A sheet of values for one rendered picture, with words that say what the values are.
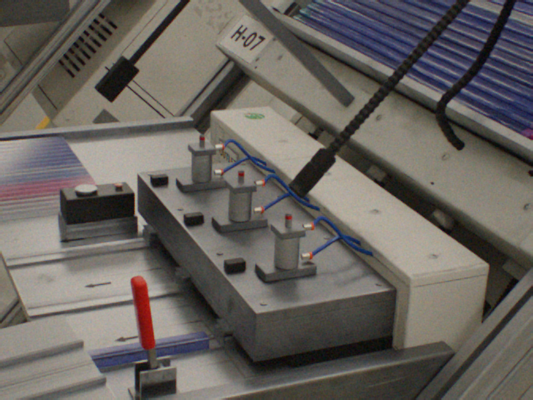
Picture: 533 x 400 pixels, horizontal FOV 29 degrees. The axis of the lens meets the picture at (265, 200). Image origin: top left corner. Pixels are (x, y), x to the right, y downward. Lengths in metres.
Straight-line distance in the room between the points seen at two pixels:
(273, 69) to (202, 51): 0.96
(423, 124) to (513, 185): 0.16
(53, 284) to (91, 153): 0.38
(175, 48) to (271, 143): 1.12
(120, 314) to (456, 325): 0.31
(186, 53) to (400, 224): 1.36
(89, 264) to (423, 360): 0.36
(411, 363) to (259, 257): 0.17
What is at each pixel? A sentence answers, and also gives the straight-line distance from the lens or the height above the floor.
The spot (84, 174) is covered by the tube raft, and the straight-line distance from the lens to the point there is 1.26.
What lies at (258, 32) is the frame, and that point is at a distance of 1.43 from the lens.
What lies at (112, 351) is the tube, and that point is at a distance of 0.88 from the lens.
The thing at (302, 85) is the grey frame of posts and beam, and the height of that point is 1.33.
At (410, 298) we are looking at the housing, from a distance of 0.88.
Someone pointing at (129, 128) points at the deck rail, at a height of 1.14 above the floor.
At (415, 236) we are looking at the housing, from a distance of 0.95.
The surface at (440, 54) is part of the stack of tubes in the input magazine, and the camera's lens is 1.07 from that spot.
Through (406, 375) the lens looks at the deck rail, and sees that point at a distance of 0.89.
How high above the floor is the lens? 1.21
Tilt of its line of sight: 1 degrees down
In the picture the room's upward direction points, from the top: 41 degrees clockwise
